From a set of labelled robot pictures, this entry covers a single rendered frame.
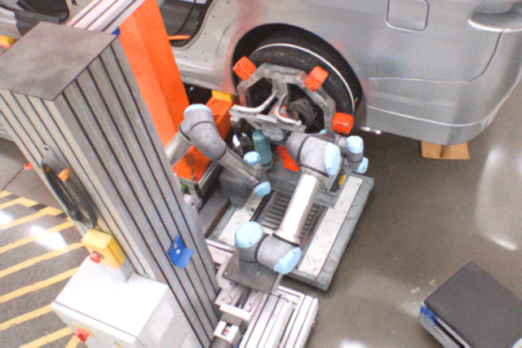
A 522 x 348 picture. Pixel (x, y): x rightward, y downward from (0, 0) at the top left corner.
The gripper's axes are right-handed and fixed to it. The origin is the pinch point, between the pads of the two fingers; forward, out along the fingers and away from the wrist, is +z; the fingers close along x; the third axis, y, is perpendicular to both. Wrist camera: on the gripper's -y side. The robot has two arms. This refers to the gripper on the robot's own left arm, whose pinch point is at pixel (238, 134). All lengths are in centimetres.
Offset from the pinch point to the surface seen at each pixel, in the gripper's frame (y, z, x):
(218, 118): 14.8, 33.7, -5.8
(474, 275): 49, -94, 86
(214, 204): 70, 17, -24
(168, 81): -37.8, 10.8, -25.7
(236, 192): 52, 6, -9
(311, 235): 76, -25, 26
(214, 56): -16, 50, 3
